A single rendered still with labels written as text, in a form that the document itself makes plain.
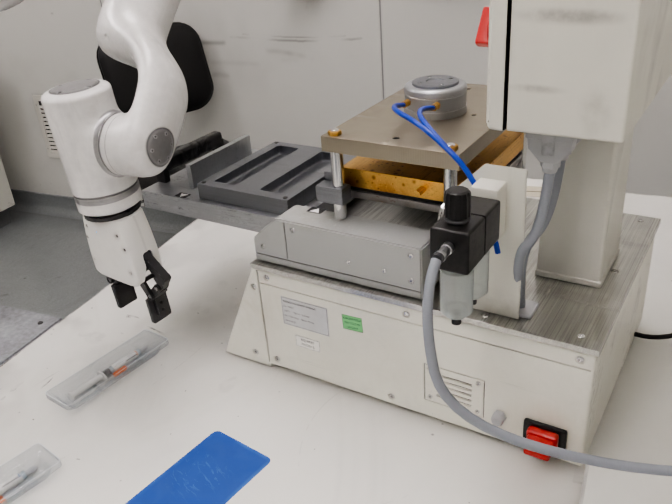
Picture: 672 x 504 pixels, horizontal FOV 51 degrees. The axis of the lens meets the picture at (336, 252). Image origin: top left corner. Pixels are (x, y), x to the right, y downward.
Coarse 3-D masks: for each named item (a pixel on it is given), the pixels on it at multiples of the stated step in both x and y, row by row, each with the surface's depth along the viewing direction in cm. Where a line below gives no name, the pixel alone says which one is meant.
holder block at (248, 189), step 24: (288, 144) 118; (240, 168) 111; (264, 168) 113; (288, 168) 108; (312, 168) 112; (216, 192) 104; (240, 192) 102; (264, 192) 101; (288, 192) 100; (312, 192) 103
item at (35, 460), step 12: (36, 444) 90; (24, 456) 89; (36, 456) 88; (48, 456) 88; (0, 468) 87; (12, 468) 87; (24, 468) 87; (36, 468) 87; (0, 480) 85; (12, 480) 85; (24, 480) 85; (0, 492) 84
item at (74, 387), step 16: (144, 336) 111; (160, 336) 110; (112, 352) 107; (128, 352) 107; (144, 352) 107; (96, 368) 104; (112, 368) 104; (64, 384) 101; (80, 384) 101; (96, 384) 101; (64, 400) 98
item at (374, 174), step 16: (496, 144) 93; (512, 144) 93; (352, 160) 92; (368, 160) 91; (384, 160) 91; (480, 160) 88; (496, 160) 89; (512, 160) 96; (352, 176) 90; (368, 176) 88; (384, 176) 87; (400, 176) 86; (416, 176) 85; (432, 176) 85; (464, 176) 84; (352, 192) 91; (368, 192) 90; (384, 192) 88; (400, 192) 87; (416, 192) 84; (432, 192) 84; (416, 208) 87; (432, 208) 85
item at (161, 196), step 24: (240, 144) 118; (192, 168) 109; (216, 168) 114; (144, 192) 112; (168, 192) 110; (192, 192) 109; (192, 216) 108; (216, 216) 105; (240, 216) 102; (264, 216) 100
